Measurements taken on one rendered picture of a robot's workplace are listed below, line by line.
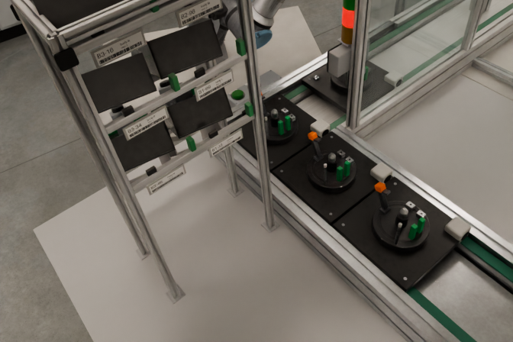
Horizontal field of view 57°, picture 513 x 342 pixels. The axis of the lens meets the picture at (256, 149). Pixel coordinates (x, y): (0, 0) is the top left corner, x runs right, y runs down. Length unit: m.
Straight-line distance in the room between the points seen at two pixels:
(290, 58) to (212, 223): 0.82
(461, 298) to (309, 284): 0.36
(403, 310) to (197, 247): 0.57
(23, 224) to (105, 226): 1.38
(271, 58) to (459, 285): 1.13
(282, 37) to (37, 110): 1.99
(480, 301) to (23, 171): 2.57
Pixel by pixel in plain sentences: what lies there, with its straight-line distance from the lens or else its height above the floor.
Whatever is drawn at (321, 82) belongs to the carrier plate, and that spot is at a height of 0.97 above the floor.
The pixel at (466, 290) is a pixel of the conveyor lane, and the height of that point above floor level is 0.92.
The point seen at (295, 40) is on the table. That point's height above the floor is 0.86.
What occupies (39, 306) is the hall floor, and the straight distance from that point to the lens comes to 2.52.
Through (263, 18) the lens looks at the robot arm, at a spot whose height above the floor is 1.11.
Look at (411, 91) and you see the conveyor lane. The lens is 1.66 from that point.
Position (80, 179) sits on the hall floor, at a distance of 2.90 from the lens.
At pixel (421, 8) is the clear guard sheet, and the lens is 1.48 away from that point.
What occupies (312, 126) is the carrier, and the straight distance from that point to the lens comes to 1.45.
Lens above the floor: 2.00
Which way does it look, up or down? 47 degrees down
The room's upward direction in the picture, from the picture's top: 7 degrees counter-clockwise
